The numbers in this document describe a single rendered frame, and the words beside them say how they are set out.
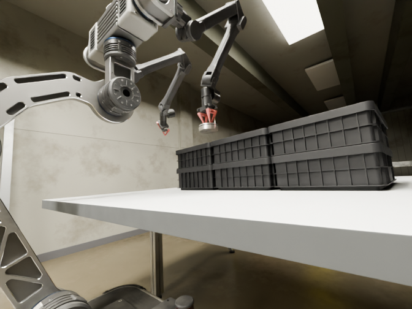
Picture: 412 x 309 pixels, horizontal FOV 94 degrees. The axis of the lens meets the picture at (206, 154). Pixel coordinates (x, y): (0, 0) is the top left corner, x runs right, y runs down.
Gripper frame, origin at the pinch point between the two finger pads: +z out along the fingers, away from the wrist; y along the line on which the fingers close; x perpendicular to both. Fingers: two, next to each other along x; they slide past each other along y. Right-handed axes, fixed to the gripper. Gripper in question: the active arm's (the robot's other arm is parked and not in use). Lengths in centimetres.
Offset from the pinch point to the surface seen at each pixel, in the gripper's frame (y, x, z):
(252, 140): -31.3, 5.9, 16.4
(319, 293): -20, -68, 105
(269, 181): -36.7, 5.4, 32.4
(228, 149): -18.7, 6.1, 17.8
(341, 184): -58, 5, 34
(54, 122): 203, 55, -47
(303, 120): -51, 7, 14
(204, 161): -2.8, 6.5, 21.4
